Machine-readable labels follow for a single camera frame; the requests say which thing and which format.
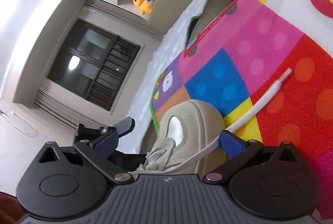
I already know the colourful cartoon play mat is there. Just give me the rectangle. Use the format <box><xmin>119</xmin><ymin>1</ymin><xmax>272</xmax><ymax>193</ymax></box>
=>
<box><xmin>150</xmin><ymin>0</ymin><xmax>332</xmax><ymax>223</ymax></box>

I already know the dark window with railing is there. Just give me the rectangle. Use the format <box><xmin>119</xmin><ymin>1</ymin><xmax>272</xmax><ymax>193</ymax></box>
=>
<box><xmin>47</xmin><ymin>19</ymin><xmax>140</xmax><ymax>111</ymax></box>

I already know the white shoelace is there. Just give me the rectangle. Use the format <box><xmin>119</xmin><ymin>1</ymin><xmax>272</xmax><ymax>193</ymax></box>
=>
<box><xmin>130</xmin><ymin>67</ymin><xmax>294</xmax><ymax>176</ymax></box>

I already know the yellow duck plush toy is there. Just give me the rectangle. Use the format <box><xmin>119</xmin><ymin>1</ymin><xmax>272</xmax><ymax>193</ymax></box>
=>
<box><xmin>133</xmin><ymin>0</ymin><xmax>154</xmax><ymax>15</ymax></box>

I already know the beige suede sneaker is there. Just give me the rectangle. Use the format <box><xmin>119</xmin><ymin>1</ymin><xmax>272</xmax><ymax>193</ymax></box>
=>
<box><xmin>130</xmin><ymin>100</ymin><xmax>227</xmax><ymax>178</ymax></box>

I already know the white fluffy blanket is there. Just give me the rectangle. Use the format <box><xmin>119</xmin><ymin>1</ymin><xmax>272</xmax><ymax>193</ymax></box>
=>
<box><xmin>117</xmin><ymin>0</ymin><xmax>209</xmax><ymax>153</ymax></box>

